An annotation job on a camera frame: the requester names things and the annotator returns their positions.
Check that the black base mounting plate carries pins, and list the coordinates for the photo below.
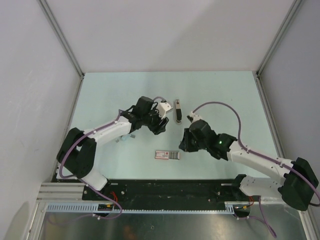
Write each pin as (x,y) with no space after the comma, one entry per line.
(174,195)

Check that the left aluminium corner post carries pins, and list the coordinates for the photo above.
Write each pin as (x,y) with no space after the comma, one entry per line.
(50,16)

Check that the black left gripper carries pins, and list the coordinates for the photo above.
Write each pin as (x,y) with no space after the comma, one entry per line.
(157,128)

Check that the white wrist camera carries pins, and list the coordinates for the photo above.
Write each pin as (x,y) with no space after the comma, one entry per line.
(164,108)
(194,117)

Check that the right aluminium corner post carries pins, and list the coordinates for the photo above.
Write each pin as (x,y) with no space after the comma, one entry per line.
(280,34)

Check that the red white staple box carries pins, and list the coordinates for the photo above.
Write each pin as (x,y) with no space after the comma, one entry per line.
(167,155)

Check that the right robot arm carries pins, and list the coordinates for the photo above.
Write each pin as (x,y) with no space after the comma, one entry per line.
(292,180)

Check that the grey slotted cable duct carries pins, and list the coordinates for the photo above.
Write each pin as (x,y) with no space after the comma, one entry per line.
(103,208)

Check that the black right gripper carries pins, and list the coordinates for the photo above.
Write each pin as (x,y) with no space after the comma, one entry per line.
(185,145)

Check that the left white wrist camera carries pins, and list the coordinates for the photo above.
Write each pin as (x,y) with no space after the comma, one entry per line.
(164,108)

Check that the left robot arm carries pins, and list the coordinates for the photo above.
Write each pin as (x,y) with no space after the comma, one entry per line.
(77,154)

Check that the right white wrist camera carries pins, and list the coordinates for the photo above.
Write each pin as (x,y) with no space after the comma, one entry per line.
(194,117)

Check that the aluminium corner post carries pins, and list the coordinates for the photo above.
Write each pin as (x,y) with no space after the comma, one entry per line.
(50,16)
(280,34)

